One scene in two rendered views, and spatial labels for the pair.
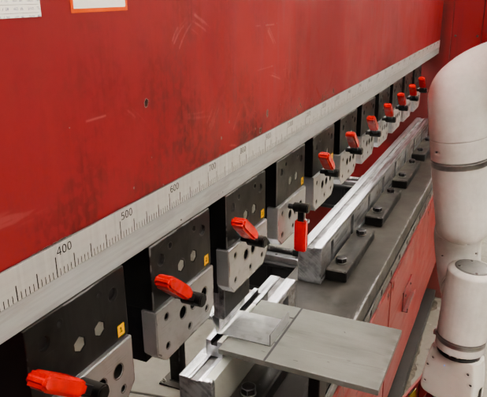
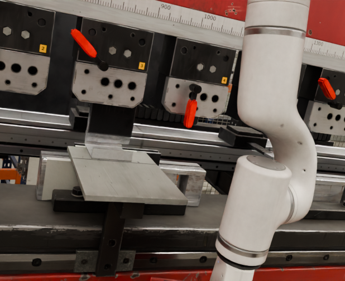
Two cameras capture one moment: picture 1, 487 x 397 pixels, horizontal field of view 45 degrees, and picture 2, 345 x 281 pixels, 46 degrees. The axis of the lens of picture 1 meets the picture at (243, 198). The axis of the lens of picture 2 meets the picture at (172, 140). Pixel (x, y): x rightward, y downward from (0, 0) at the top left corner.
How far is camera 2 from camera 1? 0.82 m
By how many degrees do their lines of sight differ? 41
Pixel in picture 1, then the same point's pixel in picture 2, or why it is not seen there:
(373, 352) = (137, 190)
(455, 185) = (244, 50)
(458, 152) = (251, 13)
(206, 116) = not seen: outside the picture
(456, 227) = (239, 98)
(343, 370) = (95, 182)
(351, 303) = not seen: hidden behind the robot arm
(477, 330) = (238, 226)
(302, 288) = not seen: hidden behind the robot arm
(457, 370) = (220, 269)
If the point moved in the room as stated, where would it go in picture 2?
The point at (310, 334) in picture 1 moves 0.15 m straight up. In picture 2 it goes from (127, 169) to (140, 95)
